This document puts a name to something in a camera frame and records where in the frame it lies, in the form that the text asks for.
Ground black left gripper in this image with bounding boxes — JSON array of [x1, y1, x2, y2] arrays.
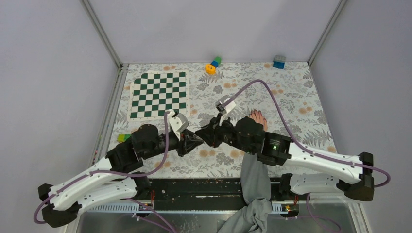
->
[[144, 128, 202, 159]]

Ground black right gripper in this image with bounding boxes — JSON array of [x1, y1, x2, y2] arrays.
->
[[194, 113, 255, 155]]

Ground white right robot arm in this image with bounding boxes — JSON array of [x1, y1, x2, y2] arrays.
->
[[195, 117, 375, 201]]

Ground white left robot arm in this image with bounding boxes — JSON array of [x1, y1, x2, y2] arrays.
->
[[34, 124, 203, 228]]

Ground grey sleeved forearm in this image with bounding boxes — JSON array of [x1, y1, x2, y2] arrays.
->
[[218, 153, 273, 233]]

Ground person's hand with painted nails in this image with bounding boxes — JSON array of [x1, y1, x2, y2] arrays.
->
[[249, 109, 268, 131]]

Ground green white chessboard mat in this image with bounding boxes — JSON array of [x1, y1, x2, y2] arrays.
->
[[127, 70, 190, 122]]

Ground yellow blue green toy blocks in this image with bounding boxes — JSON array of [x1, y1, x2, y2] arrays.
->
[[205, 56, 221, 75]]

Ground blue yellow toy car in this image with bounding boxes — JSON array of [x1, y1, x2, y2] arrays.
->
[[117, 134, 131, 143]]

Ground floral tablecloth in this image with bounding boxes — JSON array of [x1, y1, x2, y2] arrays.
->
[[109, 62, 336, 178]]

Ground blue grey toy block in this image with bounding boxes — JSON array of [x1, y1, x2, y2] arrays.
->
[[273, 55, 286, 69]]

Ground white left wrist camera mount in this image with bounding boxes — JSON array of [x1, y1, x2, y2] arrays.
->
[[167, 110, 189, 141]]

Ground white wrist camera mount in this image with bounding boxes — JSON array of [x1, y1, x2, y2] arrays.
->
[[167, 110, 189, 141], [215, 98, 236, 126]]

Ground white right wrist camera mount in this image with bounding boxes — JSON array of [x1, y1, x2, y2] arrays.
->
[[215, 98, 236, 126]]

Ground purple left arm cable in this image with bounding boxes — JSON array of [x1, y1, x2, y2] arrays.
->
[[33, 111, 171, 225]]

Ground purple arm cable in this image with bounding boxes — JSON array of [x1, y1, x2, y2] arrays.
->
[[222, 79, 391, 188], [33, 111, 171, 225]]

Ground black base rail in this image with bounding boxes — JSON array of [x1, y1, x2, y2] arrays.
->
[[117, 175, 345, 213]]

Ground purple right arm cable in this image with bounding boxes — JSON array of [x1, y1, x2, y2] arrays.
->
[[222, 79, 391, 188]]

